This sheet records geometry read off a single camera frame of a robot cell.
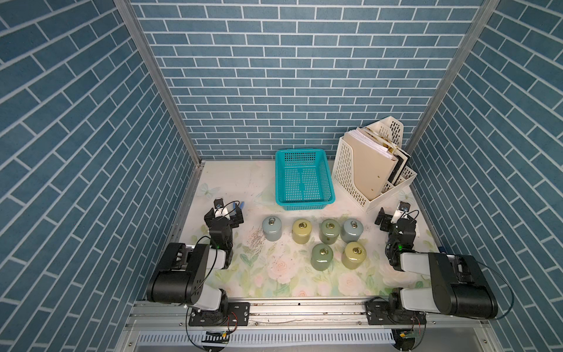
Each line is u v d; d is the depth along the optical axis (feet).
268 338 2.53
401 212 2.52
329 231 2.81
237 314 2.41
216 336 2.37
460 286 1.44
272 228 2.84
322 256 2.58
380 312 2.42
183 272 1.48
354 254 2.60
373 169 2.77
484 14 2.35
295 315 2.46
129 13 2.32
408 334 2.32
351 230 2.84
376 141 2.84
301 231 2.84
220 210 2.52
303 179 3.69
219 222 2.56
